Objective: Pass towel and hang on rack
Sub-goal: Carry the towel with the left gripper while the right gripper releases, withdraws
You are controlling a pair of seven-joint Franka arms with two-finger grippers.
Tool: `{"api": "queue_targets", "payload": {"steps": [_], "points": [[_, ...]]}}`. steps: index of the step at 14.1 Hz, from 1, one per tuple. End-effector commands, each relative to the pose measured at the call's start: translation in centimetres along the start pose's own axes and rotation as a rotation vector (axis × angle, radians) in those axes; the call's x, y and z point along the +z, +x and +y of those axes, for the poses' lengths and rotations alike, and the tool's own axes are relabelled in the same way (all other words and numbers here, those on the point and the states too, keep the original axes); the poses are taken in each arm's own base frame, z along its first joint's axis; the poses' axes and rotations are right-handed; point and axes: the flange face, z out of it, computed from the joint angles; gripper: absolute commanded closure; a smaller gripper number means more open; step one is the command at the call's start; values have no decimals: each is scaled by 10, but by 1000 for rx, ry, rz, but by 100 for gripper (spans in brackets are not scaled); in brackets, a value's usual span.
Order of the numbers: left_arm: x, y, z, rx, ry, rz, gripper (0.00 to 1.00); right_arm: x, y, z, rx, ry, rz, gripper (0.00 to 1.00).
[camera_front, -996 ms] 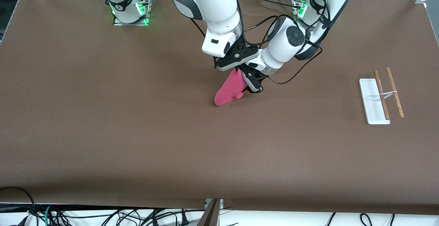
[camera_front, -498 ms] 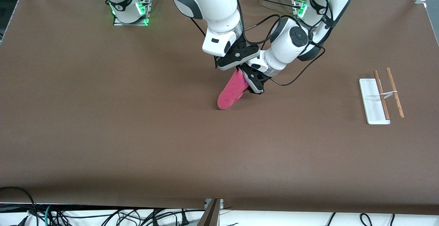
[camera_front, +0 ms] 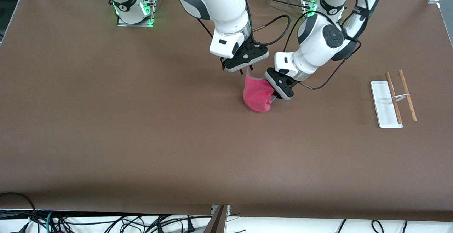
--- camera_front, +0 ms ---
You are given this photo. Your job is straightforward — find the pink towel with grey edge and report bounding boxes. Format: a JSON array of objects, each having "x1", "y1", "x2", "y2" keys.
[{"x1": 243, "y1": 71, "x2": 276, "y2": 113}]

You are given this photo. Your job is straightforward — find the white towel rack wooden bars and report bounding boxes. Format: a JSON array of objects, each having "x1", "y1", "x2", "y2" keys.
[{"x1": 370, "y1": 69, "x2": 418, "y2": 129}]

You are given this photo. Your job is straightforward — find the brown wooden beam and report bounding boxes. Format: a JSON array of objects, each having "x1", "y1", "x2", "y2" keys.
[{"x1": 204, "y1": 205, "x2": 228, "y2": 233}]

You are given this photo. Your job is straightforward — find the metal table bracket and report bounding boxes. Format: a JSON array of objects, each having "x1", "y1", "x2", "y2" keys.
[{"x1": 211, "y1": 205, "x2": 231, "y2": 216}]

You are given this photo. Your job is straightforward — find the black looped floor cable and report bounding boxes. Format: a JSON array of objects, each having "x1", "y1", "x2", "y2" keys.
[{"x1": 0, "y1": 192, "x2": 39, "y2": 233}]

